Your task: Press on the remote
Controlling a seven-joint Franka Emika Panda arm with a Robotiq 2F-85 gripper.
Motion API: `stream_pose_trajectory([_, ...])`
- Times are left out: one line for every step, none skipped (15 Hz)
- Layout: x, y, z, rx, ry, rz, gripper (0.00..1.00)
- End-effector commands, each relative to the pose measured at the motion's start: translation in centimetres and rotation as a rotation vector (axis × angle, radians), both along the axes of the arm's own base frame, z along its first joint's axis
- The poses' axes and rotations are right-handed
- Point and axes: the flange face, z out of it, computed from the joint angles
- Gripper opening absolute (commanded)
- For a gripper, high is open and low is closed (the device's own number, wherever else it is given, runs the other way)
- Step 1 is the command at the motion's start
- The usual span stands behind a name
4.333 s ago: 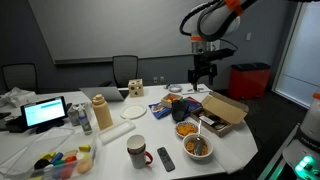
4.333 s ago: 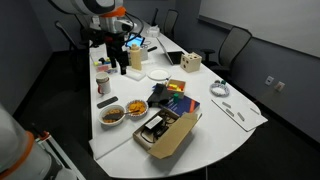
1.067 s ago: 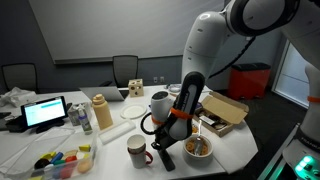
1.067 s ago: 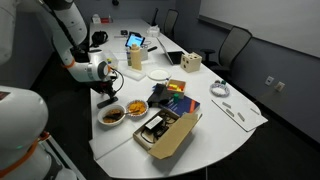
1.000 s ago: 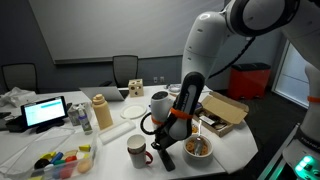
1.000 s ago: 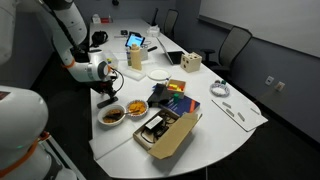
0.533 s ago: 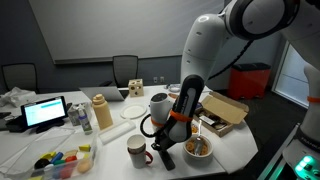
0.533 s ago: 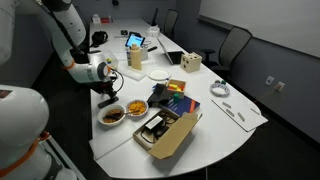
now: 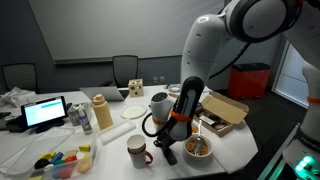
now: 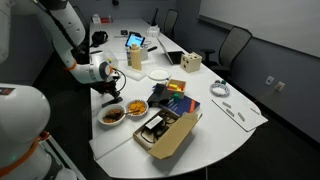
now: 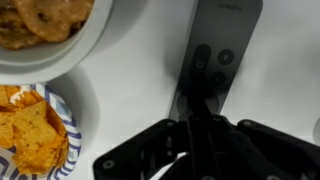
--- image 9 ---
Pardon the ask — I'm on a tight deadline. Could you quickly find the white wall board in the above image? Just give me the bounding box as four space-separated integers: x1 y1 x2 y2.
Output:
27 0 228 65

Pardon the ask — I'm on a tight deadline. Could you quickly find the red trash bin black lid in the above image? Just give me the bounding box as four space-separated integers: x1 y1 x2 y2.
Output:
227 61 272 101

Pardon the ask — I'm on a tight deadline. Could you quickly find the open cardboard box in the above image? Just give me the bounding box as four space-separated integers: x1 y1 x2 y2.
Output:
193 91 250 138

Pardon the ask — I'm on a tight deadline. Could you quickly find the white foam tray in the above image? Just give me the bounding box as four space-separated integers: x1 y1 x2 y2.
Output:
97 119 137 146

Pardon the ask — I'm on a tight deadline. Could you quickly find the beige toy block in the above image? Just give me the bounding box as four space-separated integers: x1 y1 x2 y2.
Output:
62 149 79 159

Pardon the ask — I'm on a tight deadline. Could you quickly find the tan water bottle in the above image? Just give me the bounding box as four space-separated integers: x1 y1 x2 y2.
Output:
91 93 114 131

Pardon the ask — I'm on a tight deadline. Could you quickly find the white tape roll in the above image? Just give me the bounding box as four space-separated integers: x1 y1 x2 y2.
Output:
167 83 183 94

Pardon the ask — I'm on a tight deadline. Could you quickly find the frosted glass door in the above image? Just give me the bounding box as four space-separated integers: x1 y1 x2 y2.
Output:
271 41 313 108

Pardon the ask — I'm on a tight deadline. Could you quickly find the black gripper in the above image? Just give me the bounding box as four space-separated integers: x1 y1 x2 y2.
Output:
153 128 176 153

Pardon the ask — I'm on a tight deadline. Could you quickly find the grey laptop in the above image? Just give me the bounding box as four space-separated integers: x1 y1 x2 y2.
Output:
78 85 130 102

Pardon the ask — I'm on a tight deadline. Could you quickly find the dark grey remote control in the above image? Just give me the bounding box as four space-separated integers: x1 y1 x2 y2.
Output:
161 148 179 167

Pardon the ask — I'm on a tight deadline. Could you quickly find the white mug red handle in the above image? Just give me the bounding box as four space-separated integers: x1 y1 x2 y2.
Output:
126 134 155 170

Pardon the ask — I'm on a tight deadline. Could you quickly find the black tablet with lit screen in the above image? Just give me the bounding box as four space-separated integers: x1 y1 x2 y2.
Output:
20 95 68 130

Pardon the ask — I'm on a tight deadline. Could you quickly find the wooden shape sorter cube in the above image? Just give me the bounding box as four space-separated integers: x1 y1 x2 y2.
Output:
127 78 145 99

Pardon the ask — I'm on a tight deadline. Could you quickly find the black tablet stand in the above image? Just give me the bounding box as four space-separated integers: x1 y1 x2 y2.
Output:
4 102 73 135

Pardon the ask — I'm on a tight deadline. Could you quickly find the clear plastic toy bin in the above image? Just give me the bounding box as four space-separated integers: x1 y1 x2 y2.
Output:
29 134 99 180

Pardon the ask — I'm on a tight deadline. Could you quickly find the black office chair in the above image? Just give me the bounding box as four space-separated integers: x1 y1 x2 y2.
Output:
99 54 140 89
0 62 39 94

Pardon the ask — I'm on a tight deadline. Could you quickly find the blue toy cylinder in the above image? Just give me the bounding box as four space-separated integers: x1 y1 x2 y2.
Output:
49 151 65 165

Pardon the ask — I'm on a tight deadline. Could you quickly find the orange toy ball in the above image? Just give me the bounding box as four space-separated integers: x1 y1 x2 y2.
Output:
76 158 94 175

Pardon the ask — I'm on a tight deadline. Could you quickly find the white round plate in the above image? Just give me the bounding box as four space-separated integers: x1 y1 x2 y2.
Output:
119 103 148 121

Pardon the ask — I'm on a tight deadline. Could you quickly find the small spray bottle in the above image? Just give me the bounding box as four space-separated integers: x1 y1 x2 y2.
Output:
77 105 94 136

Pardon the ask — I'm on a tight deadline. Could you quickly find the metal spoon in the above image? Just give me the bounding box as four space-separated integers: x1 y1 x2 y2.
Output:
194 121 205 157

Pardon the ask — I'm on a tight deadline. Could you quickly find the red toy block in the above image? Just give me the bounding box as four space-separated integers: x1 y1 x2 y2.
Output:
64 155 79 164

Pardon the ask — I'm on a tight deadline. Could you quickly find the robot base stand green light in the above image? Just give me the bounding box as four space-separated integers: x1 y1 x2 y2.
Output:
257 122 320 180

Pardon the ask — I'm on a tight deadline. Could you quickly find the yellow wedge toy block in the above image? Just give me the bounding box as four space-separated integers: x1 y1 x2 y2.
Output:
77 143 92 153

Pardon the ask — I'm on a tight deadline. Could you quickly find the grey carton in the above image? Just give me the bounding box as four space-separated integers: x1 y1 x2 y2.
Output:
67 102 93 127

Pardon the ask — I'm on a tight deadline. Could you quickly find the white plastic bag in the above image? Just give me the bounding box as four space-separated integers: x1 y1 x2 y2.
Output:
0 86 37 109

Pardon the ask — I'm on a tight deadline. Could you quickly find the black toy ball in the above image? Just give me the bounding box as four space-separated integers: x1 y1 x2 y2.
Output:
33 158 51 171

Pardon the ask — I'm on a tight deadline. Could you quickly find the white bowl with crackers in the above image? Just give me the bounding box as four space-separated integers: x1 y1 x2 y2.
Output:
181 133 215 162

